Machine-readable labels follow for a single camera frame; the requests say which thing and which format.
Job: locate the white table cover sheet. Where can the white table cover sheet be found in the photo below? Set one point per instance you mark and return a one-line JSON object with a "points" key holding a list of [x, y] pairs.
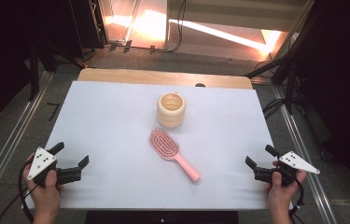
{"points": [[101, 124]]}

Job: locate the black tape mark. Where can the black tape mark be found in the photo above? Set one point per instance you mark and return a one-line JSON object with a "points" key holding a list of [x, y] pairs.
{"points": [[54, 111]]}

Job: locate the cream ribbed cup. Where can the cream ribbed cup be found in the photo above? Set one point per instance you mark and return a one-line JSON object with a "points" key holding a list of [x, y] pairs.
{"points": [[171, 116]]}

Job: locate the black metal stand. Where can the black metal stand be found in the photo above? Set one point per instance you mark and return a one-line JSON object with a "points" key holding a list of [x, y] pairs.
{"points": [[34, 71], [289, 65]]}

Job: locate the pink hairbrush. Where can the pink hairbrush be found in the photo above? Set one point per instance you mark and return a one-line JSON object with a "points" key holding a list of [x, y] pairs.
{"points": [[165, 146]]}

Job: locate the person's left hand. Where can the person's left hand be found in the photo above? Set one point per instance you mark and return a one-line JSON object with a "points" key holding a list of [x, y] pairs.
{"points": [[46, 199]]}

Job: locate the aluminium floor rail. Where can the aluminium floor rail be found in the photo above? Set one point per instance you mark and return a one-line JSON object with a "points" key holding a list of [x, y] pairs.
{"points": [[300, 146], [11, 143]]}

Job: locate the person's right hand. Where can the person's right hand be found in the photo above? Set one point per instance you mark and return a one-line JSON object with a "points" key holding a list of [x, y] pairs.
{"points": [[280, 199]]}

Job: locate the black cabinet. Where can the black cabinet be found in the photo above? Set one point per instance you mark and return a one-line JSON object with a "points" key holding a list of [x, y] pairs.
{"points": [[87, 21]]}

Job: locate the reflective metal panel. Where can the reflective metal panel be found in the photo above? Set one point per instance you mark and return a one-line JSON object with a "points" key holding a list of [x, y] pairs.
{"points": [[144, 28]]}

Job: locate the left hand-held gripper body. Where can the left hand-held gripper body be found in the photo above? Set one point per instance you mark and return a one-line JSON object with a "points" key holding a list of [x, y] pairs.
{"points": [[42, 161]]}

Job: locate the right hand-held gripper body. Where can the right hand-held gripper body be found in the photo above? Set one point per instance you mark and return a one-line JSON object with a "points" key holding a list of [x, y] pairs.
{"points": [[297, 161]]}

